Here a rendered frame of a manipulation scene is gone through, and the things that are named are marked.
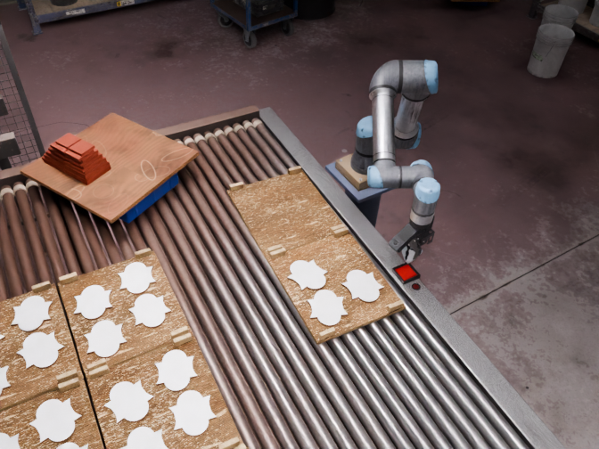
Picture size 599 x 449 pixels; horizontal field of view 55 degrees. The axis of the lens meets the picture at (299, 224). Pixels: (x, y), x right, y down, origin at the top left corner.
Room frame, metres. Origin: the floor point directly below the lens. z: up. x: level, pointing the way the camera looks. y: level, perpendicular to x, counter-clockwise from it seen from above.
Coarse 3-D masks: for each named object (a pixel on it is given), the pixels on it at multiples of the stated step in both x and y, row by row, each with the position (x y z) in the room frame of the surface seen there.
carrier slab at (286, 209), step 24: (240, 192) 1.78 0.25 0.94; (264, 192) 1.79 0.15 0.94; (288, 192) 1.80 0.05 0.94; (312, 192) 1.81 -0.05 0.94; (264, 216) 1.65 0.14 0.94; (288, 216) 1.65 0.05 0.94; (312, 216) 1.66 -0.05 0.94; (336, 216) 1.67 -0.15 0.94; (264, 240) 1.52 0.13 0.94; (288, 240) 1.53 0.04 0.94; (312, 240) 1.53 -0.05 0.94
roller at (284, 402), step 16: (176, 208) 1.69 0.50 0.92; (192, 224) 1.61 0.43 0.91; (192, 240) 1.52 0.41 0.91; (208, 256) 1.44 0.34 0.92; (208, 272) 1.37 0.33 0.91; (224, 288) 1.29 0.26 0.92; (224, 304) 1.23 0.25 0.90; (240, 320) 1.15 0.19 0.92; (256, 352) 1.03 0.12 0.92; (272, 368) 0.98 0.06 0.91; (272, 384) 0.92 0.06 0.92; (288, 400) 0.87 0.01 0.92; (288, 416) 0.82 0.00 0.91; (304, 432) 0.77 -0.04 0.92; (304, 448) 0.73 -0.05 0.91
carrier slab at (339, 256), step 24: (336, 240) 1.54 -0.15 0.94; (288, 264) 1.40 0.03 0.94; (336, 264) 1.42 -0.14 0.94; (360, 264) 1.42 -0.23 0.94; (288, 288) 1.29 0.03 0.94; (336, 288) 1.30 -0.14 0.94; (384, 288) 1.31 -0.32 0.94; (360, 312) 1.20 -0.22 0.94; (384, 312) 1.21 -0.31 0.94; (312, 336) 1.10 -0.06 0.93; (336, 336) 1.10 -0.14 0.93
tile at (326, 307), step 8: (320, 296) 1.25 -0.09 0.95; (328, 296) 1.26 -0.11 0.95; (312, 304) 1.22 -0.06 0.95; (320, 304) 1.22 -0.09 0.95; (328, 304) 1.22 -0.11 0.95; (336, 304) 1.22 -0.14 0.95; (312, 312) 1.18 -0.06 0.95; (320, 312) 1.19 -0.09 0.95; (328, 312) 1.19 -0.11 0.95; (336, 312) 1.19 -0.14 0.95; (344, 312) 1.19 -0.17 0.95; (320, 320) 1.15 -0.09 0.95; (328, 320) 1.15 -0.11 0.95; (336, 320) 1.16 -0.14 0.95
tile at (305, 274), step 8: (296, 264) 1.40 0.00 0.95; (304, 264) 1.40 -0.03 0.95; (312, 264) 1.40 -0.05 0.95; (296, 272) 1.36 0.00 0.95; (304, 272) 1.36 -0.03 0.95; (312, 272) 1.36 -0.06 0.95; (320, 272) 1.36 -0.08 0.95; (296, 280) 1.32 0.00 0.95; (304, 280) 1.32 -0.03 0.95; (312, 280) 1.32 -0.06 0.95; (320, 280) 1.33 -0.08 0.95; (304, 288) 1.29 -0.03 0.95; (312, 288) 1.29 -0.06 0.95; (320, 288) 1.29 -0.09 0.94
